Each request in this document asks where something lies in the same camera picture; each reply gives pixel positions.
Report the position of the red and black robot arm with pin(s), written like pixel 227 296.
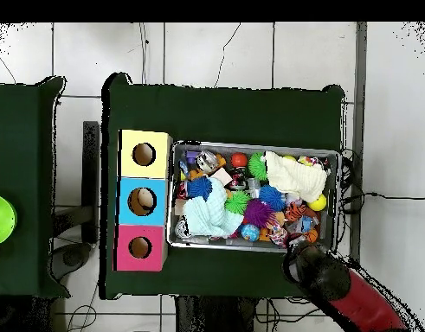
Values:
pixel 364 304

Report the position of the wooden box with three holes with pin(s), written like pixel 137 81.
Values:
pixel 160 155

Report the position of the clear mesh bin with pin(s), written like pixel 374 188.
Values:
pixel 219 247

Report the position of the blue spiky ball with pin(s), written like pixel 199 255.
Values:
pixel 271 197
pixel 199 187

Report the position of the crushed silver can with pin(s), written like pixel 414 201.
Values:
pixel 207 161

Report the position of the mint green cloth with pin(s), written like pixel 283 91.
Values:
pixel 208 211

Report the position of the green spiky ball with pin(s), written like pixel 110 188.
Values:
pixel 256 166
pixel 238 202

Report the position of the orange red ball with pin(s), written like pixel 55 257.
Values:
pixel 239 160

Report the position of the purple spiky ball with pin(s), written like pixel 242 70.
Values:
pixel 257 213

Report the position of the dark green table cloth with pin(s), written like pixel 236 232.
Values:
pixel 226 111
pixel 25 138

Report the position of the cream yellow cloth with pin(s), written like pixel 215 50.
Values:
pixel 295 176

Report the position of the tiger striped toy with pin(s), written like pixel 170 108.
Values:
pixel 295 209

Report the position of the bright green bowl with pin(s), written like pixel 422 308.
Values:
pixel 1 220

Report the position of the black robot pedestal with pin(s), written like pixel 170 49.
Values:
pixel 212 318

